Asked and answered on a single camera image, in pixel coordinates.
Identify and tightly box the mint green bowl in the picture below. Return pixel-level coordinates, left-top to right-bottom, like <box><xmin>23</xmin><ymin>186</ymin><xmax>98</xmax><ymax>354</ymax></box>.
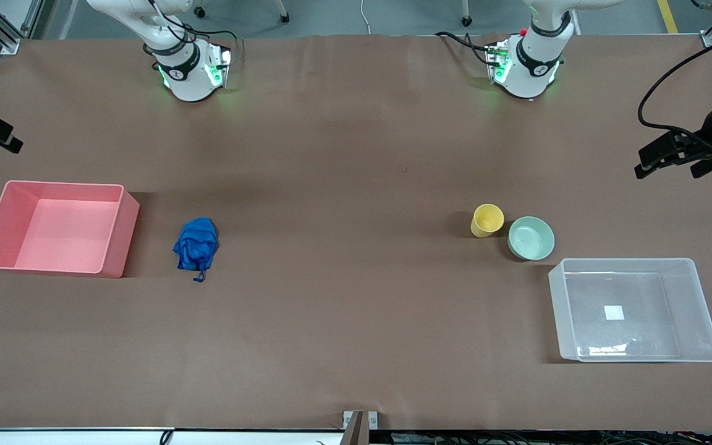
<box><xmin>507</xmin><ymin>216</ymin><xmax>556</xmax><ymax>261</ymax></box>

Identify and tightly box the pink plastic box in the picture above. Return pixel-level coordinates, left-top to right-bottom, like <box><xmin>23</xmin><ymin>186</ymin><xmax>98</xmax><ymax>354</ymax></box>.
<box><xmin>0</xmin><ymin>180</ymin><xmax>140</xmax><ymax>279</ymax></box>

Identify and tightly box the black base cable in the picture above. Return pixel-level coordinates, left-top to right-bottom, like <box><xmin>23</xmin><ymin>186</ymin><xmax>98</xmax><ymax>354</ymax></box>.
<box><xmin>146</xmin><ymin>0</ymin><xmax>239</xmax><ymax>57</ymax></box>
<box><xmin>434</xmin><ymin>31</ymin><xmax>500</xmax><ymax>66</ymax></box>

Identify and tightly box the long black arm cable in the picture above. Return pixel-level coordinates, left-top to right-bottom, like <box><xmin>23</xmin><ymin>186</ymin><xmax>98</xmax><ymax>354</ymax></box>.
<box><xmin>638</xmin><ymin>28</ymin><xmax>712</xmax><ymax>146</ymax></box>

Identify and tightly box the blue cloth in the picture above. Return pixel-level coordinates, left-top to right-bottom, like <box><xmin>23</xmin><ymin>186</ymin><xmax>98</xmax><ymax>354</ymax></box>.
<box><xmin>173</xmin><ymin>216</ymin><xmax>219</xmax><ymax>282</ymax></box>

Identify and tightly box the yellow plastic cup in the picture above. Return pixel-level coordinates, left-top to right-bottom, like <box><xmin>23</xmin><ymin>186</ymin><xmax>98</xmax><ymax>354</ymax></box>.
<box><xmin>470</xmin><ymin>203</ymin><xmax>505</xmax><ymax>239</ymax></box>

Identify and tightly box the metal table bracket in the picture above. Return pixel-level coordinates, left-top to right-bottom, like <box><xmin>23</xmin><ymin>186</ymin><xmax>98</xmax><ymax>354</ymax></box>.
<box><xmin>342</xmin><ymin>410</ymin><xmax>379</xmax><ymax>445</ymax></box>

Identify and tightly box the clear plastic box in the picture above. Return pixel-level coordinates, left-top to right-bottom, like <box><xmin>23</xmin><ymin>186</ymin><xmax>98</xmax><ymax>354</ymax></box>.
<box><xmin>548</xmin><ymin>258</ymin><xmax>712</xmax><ymax>363</ymax></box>

